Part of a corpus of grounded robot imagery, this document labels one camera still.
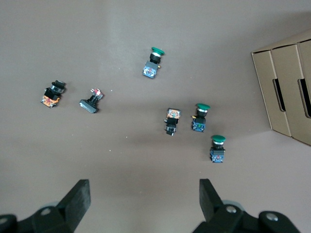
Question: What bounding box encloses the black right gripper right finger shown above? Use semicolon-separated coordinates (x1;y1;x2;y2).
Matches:
193;179;302;233

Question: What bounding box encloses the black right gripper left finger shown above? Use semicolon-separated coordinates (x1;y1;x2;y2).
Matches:
0;179;91;233

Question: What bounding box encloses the black flat rectangular pushbutton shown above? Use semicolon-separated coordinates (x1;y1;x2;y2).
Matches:
78;87;105;115

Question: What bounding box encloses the brown cardboard box with slots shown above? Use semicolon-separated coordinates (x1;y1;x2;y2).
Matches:
251;29;311;147

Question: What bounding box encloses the green mushroom pushbutton switch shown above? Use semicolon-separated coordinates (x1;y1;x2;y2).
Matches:
191;103;211;133
142;47;166;80
209;134;227;163

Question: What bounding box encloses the black selector switch orange block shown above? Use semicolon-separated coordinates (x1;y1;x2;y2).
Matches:
164;108;182;137
40;80;67;109

